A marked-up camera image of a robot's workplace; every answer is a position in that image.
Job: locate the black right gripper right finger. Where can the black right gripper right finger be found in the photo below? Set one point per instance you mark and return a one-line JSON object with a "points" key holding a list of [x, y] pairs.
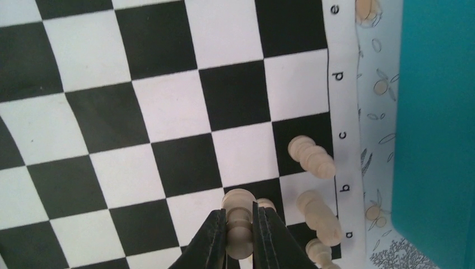
{"points": [[273, 244]]}

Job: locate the white chess rook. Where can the white chess rook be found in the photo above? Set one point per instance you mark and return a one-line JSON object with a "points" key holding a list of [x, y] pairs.
{"points": [[320, 254]]}

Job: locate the teal plastic box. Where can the teal plastic box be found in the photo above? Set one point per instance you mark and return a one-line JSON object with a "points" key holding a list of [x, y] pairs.
{"points": [[433, 187]]}

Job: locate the white chess pawn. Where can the white chess pawn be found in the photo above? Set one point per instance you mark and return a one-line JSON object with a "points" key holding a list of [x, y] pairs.
{"points": [[312, 157]]}

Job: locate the white chess piece tall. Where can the white chess piece tall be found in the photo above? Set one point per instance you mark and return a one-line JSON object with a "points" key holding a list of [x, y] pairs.
{"points": [[238, 204]]}

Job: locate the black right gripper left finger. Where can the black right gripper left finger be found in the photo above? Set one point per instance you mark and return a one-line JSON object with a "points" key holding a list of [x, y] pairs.
{"points": [[207, 249]]}

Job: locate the black white chessboard mat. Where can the black white chessboard mat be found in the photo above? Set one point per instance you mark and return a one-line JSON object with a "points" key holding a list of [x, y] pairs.
{"points": [[124, 123]]}

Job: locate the floral patterned tablecloth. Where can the floral patterned tablecloth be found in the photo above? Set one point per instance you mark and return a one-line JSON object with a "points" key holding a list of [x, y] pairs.
{"points": [[378, 25]]}

